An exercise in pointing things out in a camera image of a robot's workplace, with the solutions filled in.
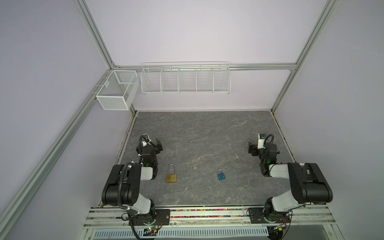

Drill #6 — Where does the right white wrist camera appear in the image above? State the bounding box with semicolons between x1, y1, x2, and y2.
258;133;268;149

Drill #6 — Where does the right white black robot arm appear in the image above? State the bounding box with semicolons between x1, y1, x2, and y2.
248;142;333;222

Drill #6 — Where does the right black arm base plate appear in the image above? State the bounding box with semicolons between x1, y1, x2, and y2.
247;208;291;224

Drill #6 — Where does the brass padlock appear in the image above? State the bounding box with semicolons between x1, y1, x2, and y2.
166;164;177;184

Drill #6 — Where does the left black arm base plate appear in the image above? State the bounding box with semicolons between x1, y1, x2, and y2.
130;209;171;226

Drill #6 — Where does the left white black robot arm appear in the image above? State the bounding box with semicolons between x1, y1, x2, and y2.
101;139;163;219

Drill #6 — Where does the blue padlock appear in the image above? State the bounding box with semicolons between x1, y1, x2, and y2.
217;169;226;181

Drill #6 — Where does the white wire shelf basket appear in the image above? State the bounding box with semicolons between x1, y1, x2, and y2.
141;62;232;95

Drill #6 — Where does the white vented cable duct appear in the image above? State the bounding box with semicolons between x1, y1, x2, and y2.
93;226;269;240

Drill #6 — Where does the aluminium front rail frame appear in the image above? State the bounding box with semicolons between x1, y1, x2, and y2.
83;205;336;229

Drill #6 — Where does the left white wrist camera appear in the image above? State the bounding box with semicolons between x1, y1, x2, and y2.
140;134;151;147

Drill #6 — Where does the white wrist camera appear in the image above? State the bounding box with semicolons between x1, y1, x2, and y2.
140;134;151;147
258;133;268;149

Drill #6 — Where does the white mesh box basket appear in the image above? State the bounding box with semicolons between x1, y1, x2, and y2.
96;70;140;111

